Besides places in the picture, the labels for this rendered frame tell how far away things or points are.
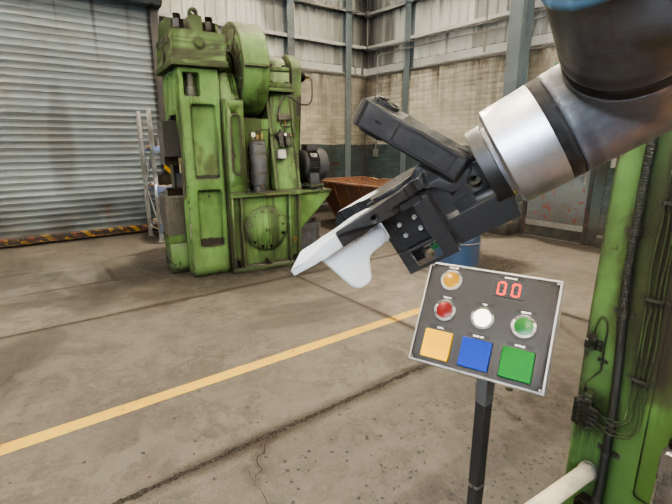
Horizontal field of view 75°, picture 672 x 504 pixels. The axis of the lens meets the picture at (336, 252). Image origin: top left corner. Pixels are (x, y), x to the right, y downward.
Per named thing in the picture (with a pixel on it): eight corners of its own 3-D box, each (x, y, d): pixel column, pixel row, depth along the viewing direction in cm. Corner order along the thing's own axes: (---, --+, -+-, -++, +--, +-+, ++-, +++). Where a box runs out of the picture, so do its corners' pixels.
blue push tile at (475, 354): (486, 372, 107) (492, 342, 108) (456, 364, 111) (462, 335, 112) (487, 373, 109) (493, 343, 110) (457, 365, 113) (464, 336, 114)
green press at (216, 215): (188, 286, 475) (162, -10, 404) (155, 262, 569) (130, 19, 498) (344, 255, 603) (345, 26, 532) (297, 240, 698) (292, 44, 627)
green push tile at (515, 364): (530, 384, 102) (535, 352, 103) (497, 375, 106) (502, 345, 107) (530, 384, 104) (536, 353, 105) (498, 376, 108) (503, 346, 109)
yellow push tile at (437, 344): (446, 361, 112) (453, 333, 114) (419, 354, 116) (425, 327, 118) (448, 362, 114) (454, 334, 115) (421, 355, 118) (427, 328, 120)
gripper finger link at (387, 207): (348, 247, 37) (427, 192, 39) (338, 232, 37) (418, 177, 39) (334, 246, 42) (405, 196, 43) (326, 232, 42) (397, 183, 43)
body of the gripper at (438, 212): (403, 278, 42) (527, 220, 37) (356, 203, 40) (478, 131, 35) (413, 250, 48) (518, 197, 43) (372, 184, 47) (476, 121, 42)
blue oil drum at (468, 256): (460, 271, 529) (465, 198, 507) (423, 261, 574) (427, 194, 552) (488, 263, 563) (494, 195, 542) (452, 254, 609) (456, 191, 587)
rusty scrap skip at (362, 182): (380, 240, 694) (381, 187, 673) (313, 223, 840) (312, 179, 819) (430, 231, 765) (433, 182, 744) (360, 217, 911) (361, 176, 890)
